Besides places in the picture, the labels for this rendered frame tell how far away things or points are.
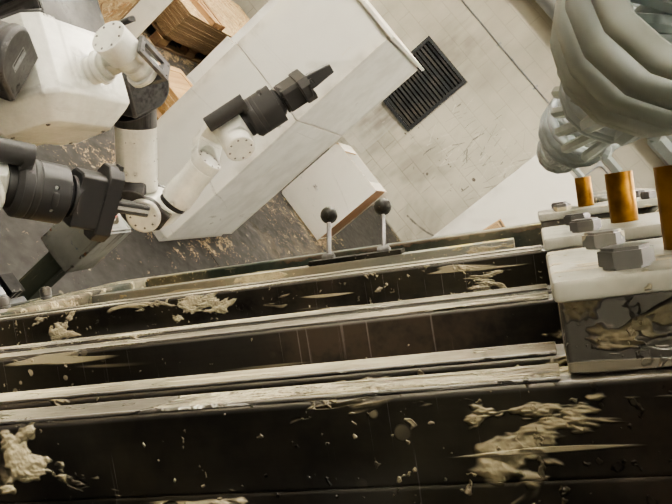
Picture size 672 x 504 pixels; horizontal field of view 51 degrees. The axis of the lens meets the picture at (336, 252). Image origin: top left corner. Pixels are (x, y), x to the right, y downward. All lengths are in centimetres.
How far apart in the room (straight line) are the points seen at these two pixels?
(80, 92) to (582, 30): 120
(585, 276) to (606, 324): 3
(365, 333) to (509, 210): 462
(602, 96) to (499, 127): 932
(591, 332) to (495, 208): 480
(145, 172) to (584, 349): 140
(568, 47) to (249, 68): 378
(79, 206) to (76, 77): 32
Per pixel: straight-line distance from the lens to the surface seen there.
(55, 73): 131
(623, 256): 24
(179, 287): 159
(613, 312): 26
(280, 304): 80
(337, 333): 45
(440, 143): 959
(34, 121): 133
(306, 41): 388
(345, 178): 648
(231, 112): 152
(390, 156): 970
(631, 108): 20
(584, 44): 19
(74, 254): 195
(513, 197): 505
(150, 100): 156
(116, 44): 130
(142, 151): 159
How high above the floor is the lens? 181
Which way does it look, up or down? 15 degrees down
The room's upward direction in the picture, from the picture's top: 51 degrees clockwise
